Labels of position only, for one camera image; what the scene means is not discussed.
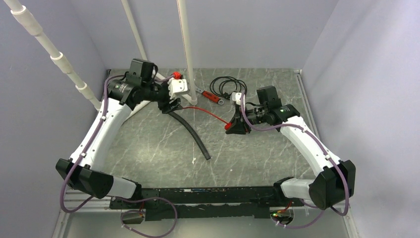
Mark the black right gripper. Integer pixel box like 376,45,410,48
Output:
226,105,268,134

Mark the red wire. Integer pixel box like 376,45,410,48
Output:
177,106,234,130

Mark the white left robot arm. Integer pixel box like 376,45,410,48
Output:
56,59,189,208

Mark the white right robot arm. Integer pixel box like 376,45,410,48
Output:
225,86,356,216

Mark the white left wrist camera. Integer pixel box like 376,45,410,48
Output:
168,71,189,100

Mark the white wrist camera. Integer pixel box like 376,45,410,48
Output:
230,92,245,106
168,71,189,100

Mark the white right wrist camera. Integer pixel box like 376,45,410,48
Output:
230,92,245,106

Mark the black corrugated hose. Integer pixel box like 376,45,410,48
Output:
168,111,211,161

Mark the red handled adjustable wrench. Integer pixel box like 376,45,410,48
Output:
195,87,224,105

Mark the coiled black cable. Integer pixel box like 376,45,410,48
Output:
209,76,247,99

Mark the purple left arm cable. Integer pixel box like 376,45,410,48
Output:
59,73,178,238

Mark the black mounting rail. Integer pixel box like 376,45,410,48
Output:
109,185,303,221

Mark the aluminium frame rail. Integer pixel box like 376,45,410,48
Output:
53,191,358,238

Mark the white pvc pipe frame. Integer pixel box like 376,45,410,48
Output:
5,0,198,111

